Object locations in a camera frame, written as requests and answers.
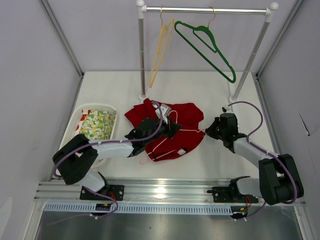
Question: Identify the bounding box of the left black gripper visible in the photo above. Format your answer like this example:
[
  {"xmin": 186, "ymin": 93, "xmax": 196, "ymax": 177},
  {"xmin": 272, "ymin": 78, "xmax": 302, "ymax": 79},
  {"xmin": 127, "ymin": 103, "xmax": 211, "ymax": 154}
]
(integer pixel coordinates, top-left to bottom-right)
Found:
[{"xmin": 144, "ymin": 116, "xmax": 182, "ymax": 145}]

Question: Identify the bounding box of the red skirt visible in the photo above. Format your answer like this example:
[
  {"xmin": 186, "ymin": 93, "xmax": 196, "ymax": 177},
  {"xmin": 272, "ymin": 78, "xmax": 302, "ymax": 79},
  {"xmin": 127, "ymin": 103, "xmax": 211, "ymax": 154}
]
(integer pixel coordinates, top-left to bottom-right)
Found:
[{"xmin": 125, "ymin": 98, "xmax": 205, "ymax": 162}]

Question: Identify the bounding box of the pink clothes hanger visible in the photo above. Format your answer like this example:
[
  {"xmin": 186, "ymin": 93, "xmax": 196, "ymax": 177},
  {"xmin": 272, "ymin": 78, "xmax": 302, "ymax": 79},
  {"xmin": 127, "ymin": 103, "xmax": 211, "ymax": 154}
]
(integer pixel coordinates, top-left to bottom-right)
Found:
[{"xmin": 140, "ymin": 110, "xmax": 205, "ymax": 165}]

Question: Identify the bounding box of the green clothes hanger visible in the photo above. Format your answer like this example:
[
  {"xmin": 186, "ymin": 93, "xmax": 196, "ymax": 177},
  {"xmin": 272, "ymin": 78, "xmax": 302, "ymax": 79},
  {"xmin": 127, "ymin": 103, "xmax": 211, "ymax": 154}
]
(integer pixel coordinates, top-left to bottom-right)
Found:
[{"xmin": 173, "ymin": 6, "xmax": 237, "ymax": 84}]

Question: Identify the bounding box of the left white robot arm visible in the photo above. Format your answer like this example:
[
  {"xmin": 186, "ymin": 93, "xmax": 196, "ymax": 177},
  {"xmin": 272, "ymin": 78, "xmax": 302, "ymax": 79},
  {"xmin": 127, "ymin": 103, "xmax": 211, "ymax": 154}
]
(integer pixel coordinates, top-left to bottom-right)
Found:
[{"xmin": 52, "ymin": 118, "xmax": 182, "ymax": 200}]

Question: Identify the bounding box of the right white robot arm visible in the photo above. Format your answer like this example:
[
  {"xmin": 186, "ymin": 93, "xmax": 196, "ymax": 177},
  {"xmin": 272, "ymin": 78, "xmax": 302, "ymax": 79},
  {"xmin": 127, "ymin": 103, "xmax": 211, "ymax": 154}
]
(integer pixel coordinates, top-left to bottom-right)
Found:
[{"xmin": 205, "ymin": 113, "xmax": 305, "ymax": 206}]

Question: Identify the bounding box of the yellow clothes hanger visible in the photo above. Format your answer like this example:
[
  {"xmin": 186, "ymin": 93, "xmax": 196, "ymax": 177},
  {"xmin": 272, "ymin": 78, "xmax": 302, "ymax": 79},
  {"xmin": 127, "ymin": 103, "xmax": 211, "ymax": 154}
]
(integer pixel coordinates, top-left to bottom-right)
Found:
[{"xmin": 149, "ymin": 6, "xmax": 176, "ymax": 88}]

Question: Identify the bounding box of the lemon print cloth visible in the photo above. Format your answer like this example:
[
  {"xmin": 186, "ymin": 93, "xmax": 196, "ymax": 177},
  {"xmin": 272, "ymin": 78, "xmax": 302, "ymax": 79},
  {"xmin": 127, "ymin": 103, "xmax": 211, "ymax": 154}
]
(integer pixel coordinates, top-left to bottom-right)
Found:
[{"xmin": 74, "ymin": 109, "xmax": 117, "ymax": 140}]

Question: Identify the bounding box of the white plastic laundry basket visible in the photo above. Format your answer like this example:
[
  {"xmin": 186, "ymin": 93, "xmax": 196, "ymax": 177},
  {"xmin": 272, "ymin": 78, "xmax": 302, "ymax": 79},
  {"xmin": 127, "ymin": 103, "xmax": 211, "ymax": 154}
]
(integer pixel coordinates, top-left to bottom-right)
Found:
[{"xmin": 59, "ymin": 102, "xmax": 120, "ymax": 168}]

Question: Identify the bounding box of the white clothes rack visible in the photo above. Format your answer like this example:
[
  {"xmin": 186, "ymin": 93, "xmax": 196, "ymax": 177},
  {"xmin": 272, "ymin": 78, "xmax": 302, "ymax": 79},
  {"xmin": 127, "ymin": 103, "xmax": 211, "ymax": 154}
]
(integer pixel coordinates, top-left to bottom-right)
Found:
[{"xmin": 136, "ymin": 0, "xmax": 279, "ymax": 103}]

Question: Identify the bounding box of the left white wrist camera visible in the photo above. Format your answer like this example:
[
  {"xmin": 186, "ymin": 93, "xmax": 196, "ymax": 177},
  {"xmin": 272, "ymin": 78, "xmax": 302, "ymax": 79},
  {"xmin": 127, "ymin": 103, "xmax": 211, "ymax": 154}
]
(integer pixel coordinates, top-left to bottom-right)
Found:
[{"xmin": 155, "ymin": 103, "xmax": 172, "ymax": 119}]

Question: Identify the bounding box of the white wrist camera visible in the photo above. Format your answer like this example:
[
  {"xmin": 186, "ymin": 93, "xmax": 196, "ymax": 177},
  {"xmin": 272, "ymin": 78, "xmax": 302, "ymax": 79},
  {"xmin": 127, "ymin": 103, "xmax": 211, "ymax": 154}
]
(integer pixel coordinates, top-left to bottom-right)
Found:
[
  {"xmin": 155, "ymin": 103, "xmax": 172, "ymax": 119},
  {"xmin": 221, "ymin": 106, "xmax": 233, "ymax": 113}
]

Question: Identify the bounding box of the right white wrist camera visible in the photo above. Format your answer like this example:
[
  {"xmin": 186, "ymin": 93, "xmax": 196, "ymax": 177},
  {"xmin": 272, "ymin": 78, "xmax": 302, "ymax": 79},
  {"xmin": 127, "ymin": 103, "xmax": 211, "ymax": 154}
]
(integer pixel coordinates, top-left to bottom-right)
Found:
[{"xmin": 221, "ymin": 106, "xmax": 233, "ymax": 113}]

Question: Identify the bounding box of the aluminium mounting rail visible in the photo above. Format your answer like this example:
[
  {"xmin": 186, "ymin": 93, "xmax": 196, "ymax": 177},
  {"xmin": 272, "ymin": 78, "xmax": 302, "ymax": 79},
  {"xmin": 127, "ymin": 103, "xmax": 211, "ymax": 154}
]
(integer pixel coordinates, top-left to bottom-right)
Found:
[{"xmin": 33, "ymin": 177, "xmax": 230, "ymax": 205}]

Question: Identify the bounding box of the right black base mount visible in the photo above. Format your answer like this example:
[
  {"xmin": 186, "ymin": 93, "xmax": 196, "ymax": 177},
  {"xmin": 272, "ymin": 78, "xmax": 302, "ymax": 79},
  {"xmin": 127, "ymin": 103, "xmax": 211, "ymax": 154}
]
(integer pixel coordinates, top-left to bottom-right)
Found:
[{"xmin": 206, "ymin": 186, "xmax": 259, "ymax": 204}]

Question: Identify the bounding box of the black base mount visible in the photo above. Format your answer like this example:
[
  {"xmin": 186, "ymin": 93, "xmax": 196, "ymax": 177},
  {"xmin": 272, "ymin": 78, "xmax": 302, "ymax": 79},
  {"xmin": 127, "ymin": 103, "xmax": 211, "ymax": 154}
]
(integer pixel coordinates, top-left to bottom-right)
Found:
[
  {"xmin": 206, "ymin": 186, "xmax": 259, "ymax": 204},
  {"xmin": 79, "ymin": 184, "xmax": 125, "ymax": 201}
]

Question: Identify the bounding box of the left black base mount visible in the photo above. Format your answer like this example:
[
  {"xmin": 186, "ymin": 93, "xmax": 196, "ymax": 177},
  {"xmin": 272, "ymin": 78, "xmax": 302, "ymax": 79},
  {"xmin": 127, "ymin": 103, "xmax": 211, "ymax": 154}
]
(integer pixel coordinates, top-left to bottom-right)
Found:
[{"xmin": 79, "ymin": 184, "xmax": 125, "ymax": 201}]

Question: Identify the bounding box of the white slotted cable duct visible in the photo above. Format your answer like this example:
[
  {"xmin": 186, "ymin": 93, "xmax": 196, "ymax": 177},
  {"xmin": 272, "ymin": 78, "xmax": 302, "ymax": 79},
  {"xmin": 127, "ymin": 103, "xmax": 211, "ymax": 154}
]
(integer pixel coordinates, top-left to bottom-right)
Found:
[{"xmin": 44, "ymin": 202, "xmax": 233, "ymax": 216}]

